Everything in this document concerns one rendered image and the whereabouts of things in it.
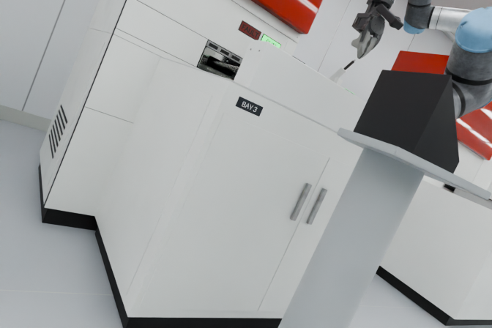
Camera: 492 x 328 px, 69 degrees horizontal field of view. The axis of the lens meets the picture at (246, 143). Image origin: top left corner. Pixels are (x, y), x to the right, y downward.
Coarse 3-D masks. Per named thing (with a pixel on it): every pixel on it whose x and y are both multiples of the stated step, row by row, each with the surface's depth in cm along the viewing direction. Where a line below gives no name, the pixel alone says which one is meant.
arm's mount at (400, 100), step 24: (384, 72) 95; (408, 72) 88; (384, 96) 92; (408, 96) 86; (432, 96) 80; (360, 120) 97; (384, 120) 89; (408, 120) 83; (432, 120) 78; (408, 144) 81; (432, 144) 80; (456, 144) 83
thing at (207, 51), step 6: (204, 48) 156; (204, 54) 155; (210, 54) 156; (216, 54) 158; (204, 60) 156; (222, 60) 160; (228, 60) 162; (198, 66) 155; (204, 66) 157; (210, 72) 159; (216, 72) 160; (222, 72) 162; (228, 78) 164
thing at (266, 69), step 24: (264, 48) 99; (240, 72) 105; (264, 72) 101; (288, 72) 105; (312, 72) 109; (264, 96) 103; (288, 96) 108; (312, 96) 112; (336, 96) 117; (336, 120) 121
